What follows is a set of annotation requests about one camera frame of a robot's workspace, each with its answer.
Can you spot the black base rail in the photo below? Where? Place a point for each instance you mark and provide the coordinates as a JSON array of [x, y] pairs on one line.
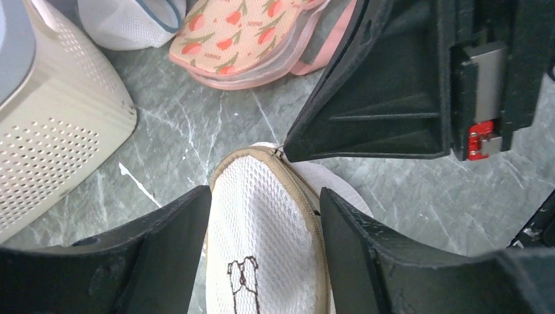
[[538, 231]]

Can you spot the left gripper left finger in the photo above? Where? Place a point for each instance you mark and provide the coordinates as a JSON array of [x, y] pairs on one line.
[[147, 265]]

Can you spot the cream plastic laundry basket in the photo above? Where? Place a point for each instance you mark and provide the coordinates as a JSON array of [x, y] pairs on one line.
[[64, 110]]

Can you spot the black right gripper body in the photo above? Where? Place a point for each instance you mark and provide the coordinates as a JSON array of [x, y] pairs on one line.
[[492, 59]]

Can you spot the white blue-trimmed mesh bag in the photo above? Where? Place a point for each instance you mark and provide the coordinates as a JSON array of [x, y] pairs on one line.
[[131, 25]]

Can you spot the pink floral laundry bag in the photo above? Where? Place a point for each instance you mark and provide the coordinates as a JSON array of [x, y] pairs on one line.
[[236, 45]]

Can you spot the white mesh laundry bag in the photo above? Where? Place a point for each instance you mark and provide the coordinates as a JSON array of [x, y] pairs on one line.
[[265, 250]]

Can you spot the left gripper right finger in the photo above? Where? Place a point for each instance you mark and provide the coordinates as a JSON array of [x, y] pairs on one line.
[[375, 269]]

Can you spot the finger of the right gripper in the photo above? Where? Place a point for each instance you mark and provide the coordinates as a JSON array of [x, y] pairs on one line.
[[386, 91]]

